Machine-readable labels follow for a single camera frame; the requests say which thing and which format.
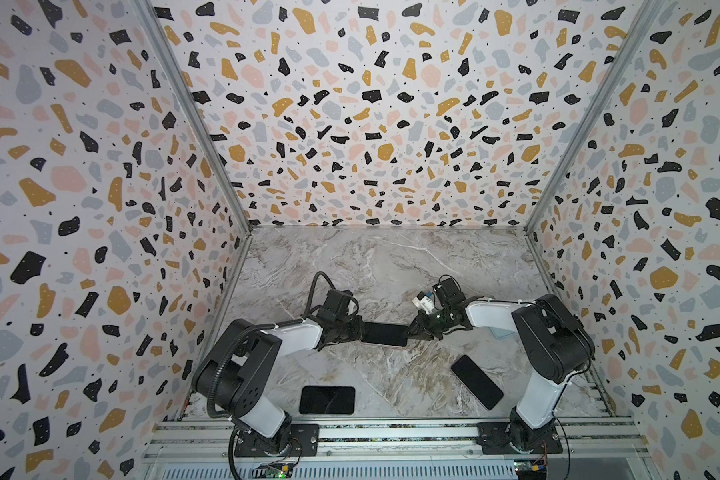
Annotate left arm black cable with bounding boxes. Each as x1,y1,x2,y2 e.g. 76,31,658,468
302,271,337,319

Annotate light blue phone case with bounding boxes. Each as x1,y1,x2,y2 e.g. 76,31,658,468
489,318,517,339

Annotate left circuit board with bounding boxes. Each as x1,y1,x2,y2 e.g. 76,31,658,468
253,462,294,479

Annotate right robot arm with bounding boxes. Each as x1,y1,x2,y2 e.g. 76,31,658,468
406,275,595,453

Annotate right circuit board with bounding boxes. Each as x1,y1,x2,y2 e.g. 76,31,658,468
513,460,548,480

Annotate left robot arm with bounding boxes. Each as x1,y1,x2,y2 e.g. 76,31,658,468
192,288,364,440

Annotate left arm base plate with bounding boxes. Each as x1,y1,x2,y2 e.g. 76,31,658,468
234,423,320,459

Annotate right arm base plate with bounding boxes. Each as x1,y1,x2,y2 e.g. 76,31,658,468
476,420,564,455

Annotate black phone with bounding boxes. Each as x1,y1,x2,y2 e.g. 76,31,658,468
451,355,504,410
361,322,408,347
299,385,356,415

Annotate circuit board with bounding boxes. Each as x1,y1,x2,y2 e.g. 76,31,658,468
253,462,294,479
513,460,548,480

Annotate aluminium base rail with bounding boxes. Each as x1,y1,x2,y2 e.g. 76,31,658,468
136,417,661,479

